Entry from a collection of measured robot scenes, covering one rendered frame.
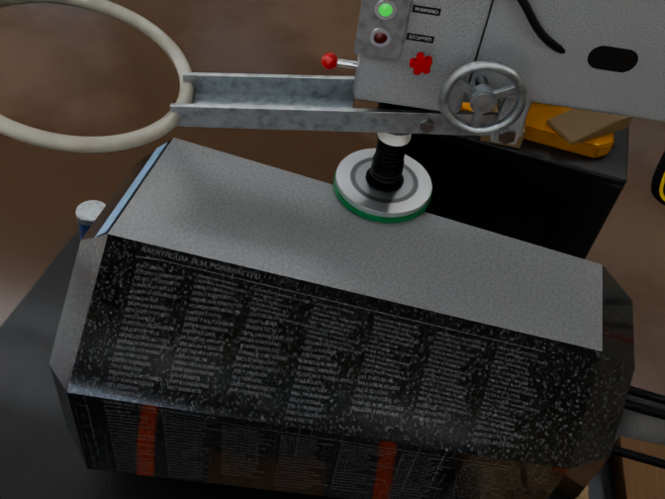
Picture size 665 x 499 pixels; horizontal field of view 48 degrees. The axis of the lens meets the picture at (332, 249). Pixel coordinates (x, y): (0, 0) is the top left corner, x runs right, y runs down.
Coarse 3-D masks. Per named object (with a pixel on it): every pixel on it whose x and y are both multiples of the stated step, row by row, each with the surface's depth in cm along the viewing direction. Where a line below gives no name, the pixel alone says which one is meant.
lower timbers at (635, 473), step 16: (624, 448) 210; (640, 448) 210; (656, 448) 211; (624, 464) 206; (640, 464) 206; (624, 480) 203; (640, 480) 203; (656, 480) 204; (624, 496) 200; (640, 496) 200; (656, 496) 200
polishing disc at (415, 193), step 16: (352, 160) 166; (368, 160) 166; (416, 160) 168; (336, 176) 161; (352, 176) 162; (416, 176) 164; (352, 192) 158; (368, 192) 159; (384, 192) 160; (400, 192) 160; (416, 192) 161; (368, 208) 156; (384, 208) 156; (400, 208) 157; (416, 208) 157
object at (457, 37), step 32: (416, 0) 120; (448, 0) 120; (480, 0) 119; (416, 32) 124; (448, 32) 124; (480, 32) 124; (384, 64) 129; (448, 64) 128; (384, 96) 134; (416, 96) 134
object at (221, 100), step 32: (224, 96) 155; (256, 96) 155; (288, 96) 155; (320, 96) 154; (352, 96) 154; (256, 128) 148; (288, 128) 147; (320, 128) 147; (352, 128) 146; (384, 128) 145; (416, 128) 145; (448, 128) 144
